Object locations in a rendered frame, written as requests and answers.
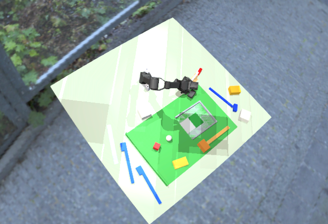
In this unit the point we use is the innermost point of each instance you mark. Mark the green rectangular mat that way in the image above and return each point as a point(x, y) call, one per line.
point(163, 123)

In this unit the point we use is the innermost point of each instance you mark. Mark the red cube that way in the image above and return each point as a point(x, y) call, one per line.
point(156, 146)

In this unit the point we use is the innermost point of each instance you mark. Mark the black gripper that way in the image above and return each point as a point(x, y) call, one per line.
point(191, 93)

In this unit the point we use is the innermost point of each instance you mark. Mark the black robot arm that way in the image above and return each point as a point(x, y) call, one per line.
point(185, 84)

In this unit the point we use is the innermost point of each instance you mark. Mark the white block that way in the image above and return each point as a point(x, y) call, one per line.
point(244, 115)
point(144, 112)

